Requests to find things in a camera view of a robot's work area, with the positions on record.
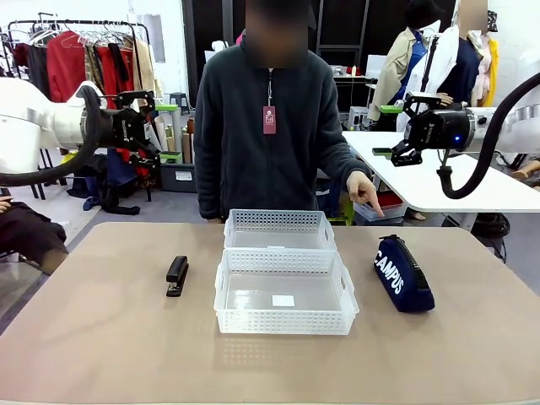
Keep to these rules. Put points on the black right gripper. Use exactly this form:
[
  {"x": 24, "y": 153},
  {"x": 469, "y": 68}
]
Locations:
[{"x": 443, "y": 131}]

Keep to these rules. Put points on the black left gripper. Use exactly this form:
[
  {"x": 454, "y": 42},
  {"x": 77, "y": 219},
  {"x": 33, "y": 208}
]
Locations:
[{"x": 122, "y": 128}]

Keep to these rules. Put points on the black stapler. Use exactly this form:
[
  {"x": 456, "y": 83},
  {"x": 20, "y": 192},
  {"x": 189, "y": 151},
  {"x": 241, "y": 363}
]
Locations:
[{"x": 177, "y": 274}]

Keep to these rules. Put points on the navy CAMPUS pencil case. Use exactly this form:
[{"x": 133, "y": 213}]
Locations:
[{"x": 415, "y": 287}]

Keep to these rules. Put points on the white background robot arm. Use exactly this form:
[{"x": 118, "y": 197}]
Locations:
[{"x": 219, "y": 45}]

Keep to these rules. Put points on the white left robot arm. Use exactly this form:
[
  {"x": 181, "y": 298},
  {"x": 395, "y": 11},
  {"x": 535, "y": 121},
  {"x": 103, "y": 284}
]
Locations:
[{"x": 25, "y": 126}]

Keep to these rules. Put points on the person's left hand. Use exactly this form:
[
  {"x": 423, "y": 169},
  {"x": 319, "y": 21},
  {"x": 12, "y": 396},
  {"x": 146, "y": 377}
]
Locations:
[{"x": 363, "y": 187}]

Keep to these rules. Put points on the person's right hand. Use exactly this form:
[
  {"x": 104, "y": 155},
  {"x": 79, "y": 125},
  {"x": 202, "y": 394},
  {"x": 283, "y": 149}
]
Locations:
[{"x": 216, "y": 219}]

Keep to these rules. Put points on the grey stool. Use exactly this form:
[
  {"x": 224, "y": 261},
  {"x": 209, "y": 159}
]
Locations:
[{"x": 178, "y": 101}]

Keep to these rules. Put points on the grey storage bin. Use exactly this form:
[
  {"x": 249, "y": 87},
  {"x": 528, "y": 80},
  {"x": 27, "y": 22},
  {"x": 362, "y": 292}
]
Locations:
[{"x": 177, "y": 179}]

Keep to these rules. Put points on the white background table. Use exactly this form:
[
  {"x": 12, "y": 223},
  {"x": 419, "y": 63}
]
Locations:
[{"x": 422, "y": 185}]

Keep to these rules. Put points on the mannequin in beige coat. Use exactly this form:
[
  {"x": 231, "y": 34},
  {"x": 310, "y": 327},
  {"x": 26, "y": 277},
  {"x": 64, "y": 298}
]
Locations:
[{"x": 396, "y": 71}]

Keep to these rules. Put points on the beige hanging garment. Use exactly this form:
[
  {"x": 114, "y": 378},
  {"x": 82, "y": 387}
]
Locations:
[{"x": 145, "y": 67}]

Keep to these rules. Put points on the black stand pole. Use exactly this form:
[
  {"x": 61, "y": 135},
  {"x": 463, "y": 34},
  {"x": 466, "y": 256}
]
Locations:
[{"x": 430, "y": 63}]

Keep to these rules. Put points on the clear storage box red contents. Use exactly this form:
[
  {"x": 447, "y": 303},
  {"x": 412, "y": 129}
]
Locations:
[{"x": 371, "y": 211}]

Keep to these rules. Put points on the mannequin in white coat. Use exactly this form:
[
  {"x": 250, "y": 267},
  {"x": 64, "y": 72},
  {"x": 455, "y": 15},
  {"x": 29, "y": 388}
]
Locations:
[{"x": 447, "y": 63}]

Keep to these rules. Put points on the black cloth pile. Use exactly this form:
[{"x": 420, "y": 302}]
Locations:
[{"x": 118, "y": 204}]

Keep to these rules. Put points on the lime green stool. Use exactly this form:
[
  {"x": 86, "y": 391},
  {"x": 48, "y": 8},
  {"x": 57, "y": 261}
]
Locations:
[{"x": 343, "y": 216}]

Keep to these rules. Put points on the person in dark fleece jacket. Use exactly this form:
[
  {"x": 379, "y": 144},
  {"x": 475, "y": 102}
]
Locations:
[{"x": 274, "y": 169}]

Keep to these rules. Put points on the yellow hanging garment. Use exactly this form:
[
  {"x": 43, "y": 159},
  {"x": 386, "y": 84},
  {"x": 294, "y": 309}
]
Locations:
[{"x": 493, "y": 71}]

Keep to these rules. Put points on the red hanging garment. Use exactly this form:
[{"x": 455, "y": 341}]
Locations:
[{"x": 65, "y": 67}]

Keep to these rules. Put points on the black clothes rack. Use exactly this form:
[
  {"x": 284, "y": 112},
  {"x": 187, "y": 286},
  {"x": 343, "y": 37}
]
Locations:
[{"x": 84, "y": 24}]

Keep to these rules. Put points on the small white perforated plastic basket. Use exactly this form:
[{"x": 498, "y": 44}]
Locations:
[{"x": 278, "y": 230}]

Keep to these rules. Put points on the seated person in dark trousers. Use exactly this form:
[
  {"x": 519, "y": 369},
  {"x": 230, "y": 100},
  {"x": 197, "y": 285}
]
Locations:
[{"x": 29, "y": 232}]

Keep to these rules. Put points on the white label sticker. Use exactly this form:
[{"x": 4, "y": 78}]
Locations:
[{"x": 283, "y": 300}]

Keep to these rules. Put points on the large white perforated plastic basket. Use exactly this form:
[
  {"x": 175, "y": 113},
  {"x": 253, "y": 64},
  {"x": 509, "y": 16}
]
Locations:
[{"x": 287, "y": 318}]

